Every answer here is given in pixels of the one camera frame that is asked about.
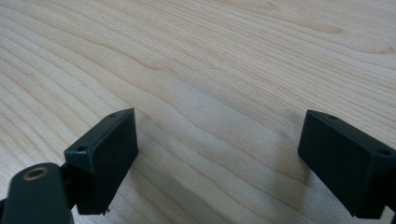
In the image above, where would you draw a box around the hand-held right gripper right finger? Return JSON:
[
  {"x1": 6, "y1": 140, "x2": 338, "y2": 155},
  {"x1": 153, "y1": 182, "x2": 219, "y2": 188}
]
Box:
[{"x1": 297, "y1": 109, "x2": 396, "y2": 220}]

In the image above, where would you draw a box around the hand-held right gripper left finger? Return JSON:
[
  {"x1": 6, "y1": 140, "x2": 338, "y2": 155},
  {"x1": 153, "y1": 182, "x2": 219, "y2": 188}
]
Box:
[{"x1": 64, "y1": 107, "x2": 139, "y2": 217}]

